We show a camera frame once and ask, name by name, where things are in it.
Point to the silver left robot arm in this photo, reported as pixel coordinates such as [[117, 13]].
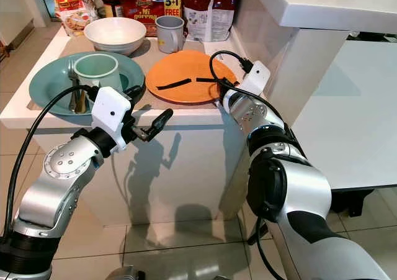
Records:
[[49, 193]]

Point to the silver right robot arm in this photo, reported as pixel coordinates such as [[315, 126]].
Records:
[[304, 193]]

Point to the orange plate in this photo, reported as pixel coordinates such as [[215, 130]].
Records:
[[180, 64]]

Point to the mint green cup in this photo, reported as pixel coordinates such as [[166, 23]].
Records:
[[96, 72]]

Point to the grey mug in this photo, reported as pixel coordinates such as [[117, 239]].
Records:
[[167, 35]]

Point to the white kitchen island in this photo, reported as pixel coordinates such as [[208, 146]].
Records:
[[180, 168]]

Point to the white bowl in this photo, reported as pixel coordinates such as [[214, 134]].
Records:
[[115, 36]]

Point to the metal fork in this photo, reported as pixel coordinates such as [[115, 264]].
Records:
[[73, 84]]

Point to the red and white bag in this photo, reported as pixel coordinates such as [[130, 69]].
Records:
[[208, 10]]

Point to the red instant noodle multipack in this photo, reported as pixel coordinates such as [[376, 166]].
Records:
[[146, 4]]

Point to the teal plate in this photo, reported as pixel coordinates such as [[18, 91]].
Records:
[[51, 84]]

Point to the jar with red lid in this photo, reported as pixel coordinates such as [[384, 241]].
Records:
[[110, 2]]

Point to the orange snack bag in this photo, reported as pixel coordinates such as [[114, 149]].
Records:
[[74, 8]]

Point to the grey robot foot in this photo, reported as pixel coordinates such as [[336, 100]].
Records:
[[124, 272]]

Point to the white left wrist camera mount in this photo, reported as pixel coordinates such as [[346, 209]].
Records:
[[111, 112]]

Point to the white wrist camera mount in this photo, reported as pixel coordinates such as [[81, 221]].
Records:
[[254, 80], [111, 112]]

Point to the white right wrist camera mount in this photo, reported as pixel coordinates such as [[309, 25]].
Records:
[[254, 80]]

